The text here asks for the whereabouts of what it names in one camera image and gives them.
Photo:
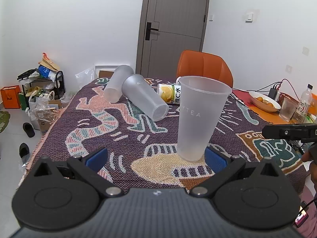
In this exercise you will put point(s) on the orange table mat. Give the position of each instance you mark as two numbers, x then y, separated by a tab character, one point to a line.
247	101

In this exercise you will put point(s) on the brown paper bag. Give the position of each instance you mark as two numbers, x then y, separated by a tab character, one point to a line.
49	63

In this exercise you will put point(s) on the smartphone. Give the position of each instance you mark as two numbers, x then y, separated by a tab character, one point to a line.
301	217

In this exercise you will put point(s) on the white tote bag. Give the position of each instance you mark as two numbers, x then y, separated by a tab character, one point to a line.
40	101

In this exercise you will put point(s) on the cardboard box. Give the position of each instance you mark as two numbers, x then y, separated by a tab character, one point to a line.
43	124

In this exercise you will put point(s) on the person's right hand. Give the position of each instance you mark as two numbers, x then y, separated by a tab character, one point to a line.
307	155

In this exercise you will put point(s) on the black shoe rack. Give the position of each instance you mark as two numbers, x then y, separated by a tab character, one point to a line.
59	81

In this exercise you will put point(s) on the green paper bag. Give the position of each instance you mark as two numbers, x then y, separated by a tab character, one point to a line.
23	101

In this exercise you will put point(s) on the white wall device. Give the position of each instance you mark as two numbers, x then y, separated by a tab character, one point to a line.
249	16

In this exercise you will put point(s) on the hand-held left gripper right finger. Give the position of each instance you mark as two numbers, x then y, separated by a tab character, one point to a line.
216	161

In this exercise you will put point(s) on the orange shopping bag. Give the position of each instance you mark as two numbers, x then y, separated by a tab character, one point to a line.
10	97

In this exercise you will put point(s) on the blue and white bag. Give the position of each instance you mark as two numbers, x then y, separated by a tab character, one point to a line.
45	72

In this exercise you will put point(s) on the clear drinking glass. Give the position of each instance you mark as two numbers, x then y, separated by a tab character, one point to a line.
288	109

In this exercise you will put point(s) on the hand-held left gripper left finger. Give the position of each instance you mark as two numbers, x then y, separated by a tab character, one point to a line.
97	157

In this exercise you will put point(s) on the black slipper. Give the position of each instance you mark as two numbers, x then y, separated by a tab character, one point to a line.
29	130
24	150

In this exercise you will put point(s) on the frosted plastic cup with lettering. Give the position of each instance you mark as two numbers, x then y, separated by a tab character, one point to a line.
198	119

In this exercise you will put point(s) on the white bowl of oranges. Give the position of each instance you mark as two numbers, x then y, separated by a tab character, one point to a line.
263	103

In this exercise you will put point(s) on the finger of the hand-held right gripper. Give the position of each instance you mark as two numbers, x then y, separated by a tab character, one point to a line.
284	132

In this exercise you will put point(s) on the yellow label drink bottle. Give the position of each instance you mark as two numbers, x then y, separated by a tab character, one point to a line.
169	93

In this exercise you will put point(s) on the clear plastic bag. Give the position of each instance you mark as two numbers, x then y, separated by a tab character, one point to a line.
85	78

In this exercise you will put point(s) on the white wall outlet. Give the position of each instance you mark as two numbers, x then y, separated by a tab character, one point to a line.
289	68
305	51

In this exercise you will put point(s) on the grey door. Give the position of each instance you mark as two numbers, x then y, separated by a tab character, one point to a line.
173	27

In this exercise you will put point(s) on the printed blanket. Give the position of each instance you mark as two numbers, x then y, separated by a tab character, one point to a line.
104	129

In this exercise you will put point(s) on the black power adapter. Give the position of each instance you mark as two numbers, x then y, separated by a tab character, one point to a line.
273	93

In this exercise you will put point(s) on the orange chair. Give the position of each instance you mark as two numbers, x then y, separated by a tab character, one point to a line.
203	65

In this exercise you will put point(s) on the clear plastic water bottle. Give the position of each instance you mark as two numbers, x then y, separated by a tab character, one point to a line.
304	104

